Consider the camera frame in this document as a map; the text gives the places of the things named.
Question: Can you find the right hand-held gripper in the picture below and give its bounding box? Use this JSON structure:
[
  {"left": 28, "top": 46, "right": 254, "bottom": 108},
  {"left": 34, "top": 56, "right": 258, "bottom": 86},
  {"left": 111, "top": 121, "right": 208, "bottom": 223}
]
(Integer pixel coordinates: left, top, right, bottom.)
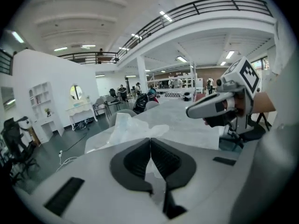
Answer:
[{"left": 185, "top": 56, "right": 262, "bottom": 135}]

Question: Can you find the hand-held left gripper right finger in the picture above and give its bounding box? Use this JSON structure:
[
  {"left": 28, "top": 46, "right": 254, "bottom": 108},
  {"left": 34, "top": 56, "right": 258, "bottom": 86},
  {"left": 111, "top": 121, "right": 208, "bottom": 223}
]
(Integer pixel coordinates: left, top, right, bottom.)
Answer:
[{"left": 150, "top": 137, "right": 197, "bottom": 220}]

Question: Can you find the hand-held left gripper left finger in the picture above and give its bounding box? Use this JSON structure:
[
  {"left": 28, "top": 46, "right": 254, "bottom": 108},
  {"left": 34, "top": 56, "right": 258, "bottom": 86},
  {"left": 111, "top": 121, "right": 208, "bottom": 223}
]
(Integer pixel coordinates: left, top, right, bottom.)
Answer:
[{"left": 109, "top": 137, "right": 154, "bottom": 194}]

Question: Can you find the clear plastic bag item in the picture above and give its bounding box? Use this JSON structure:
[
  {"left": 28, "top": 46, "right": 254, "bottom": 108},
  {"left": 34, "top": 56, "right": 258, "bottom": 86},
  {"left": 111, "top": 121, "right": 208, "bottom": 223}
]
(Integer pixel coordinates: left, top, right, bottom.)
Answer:
[{"left": 84, "top": 112, "right": 170, "bottom": 154}]

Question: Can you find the person's right hand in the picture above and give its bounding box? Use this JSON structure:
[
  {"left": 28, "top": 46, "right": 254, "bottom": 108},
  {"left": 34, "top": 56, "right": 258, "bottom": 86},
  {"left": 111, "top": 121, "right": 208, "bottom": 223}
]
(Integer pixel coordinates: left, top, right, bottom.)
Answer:
[{"left": 234, "top": 93, "right": 246, "bottom": 116}]

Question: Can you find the grey upholstered chair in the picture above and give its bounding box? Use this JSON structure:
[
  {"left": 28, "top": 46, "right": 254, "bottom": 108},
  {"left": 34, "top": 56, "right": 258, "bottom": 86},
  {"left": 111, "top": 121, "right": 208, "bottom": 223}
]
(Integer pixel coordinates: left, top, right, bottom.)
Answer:
[
  {"left": 144, "top": 101, "right": 161, "bottom": 112},
  {"left": 108, "top": 109, "right": 138, "bottom": 128}
]

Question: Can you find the brown wooden table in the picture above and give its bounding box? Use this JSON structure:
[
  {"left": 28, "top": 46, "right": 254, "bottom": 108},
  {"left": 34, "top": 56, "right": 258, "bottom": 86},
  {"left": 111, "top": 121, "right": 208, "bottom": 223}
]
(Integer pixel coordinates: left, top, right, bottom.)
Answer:
[{"left": 252, "top": 91, "right": 277, "bottom": 132}]

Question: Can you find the black stroller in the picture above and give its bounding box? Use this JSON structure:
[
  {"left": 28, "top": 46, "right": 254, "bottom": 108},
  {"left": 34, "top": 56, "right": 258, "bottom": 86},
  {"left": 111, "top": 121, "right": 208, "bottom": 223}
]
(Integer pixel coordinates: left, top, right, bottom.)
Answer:
[{"left": 132, "top": 93, "right": 150, "bottom": 114}]

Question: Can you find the white vanity table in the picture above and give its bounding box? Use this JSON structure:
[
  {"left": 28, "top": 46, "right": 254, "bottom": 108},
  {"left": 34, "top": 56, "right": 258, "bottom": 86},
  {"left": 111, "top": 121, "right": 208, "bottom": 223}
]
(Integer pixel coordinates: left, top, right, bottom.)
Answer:
[{"left": 65, "top": 101, "right": 99, "bottom": 131}]

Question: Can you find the white shelf cabinet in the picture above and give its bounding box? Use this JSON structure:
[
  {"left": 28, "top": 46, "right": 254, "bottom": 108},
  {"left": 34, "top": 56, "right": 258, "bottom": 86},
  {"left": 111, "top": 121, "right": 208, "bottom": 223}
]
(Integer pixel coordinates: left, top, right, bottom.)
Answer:
[{"left": 28, "top": 81, "right": 65, "bottom": 145}]

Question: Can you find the black mesh office chair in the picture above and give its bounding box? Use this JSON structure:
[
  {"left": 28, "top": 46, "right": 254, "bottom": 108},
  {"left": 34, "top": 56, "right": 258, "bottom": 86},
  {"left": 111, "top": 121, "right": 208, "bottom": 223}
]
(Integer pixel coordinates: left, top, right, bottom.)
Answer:
[{"left": 0, "top": 118, "right": 41, "bottom": 187}]

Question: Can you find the black balcony railing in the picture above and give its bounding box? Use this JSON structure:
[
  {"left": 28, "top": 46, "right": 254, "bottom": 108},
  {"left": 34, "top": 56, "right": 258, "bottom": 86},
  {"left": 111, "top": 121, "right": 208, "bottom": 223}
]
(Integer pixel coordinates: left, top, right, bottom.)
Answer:
[{"left": 57, "top": 0, "right": 274, "bottom": 65}]

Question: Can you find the black floor cable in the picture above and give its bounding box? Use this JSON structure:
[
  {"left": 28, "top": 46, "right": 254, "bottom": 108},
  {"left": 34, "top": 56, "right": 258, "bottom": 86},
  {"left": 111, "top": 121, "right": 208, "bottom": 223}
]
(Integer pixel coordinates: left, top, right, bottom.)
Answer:
[{"left": 62, "top": 131, "right": 87, "bottom": 152}]

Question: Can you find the white power cable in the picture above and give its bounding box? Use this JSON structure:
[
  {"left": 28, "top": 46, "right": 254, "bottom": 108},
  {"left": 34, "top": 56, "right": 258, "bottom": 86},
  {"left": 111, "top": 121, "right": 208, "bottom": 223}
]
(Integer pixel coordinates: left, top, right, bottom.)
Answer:
[{"left": 55, "top": 149, "right": 78, "bottom": 173}]

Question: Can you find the white frame structure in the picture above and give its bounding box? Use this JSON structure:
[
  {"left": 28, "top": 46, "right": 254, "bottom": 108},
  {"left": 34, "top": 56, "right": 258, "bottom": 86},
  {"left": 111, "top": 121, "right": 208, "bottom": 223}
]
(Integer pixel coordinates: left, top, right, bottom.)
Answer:
[{"left": 146, "top": 61, "right": 203, "bottom": 99}]

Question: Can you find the oval wall mirror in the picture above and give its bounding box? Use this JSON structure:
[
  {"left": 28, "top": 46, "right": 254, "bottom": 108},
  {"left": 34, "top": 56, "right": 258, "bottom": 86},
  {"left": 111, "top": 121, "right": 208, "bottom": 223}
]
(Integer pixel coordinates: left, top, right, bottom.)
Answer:
[{"left": 70, "top": 84, "right": 83, "bottom": 101}]

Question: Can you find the rectangular wall mirror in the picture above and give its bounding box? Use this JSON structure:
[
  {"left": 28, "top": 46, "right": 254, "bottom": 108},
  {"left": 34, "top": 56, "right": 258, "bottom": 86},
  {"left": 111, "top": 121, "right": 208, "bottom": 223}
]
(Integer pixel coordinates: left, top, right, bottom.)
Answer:
[{"left": 0, "top": 86, "right": 16, "bottom": 112}]

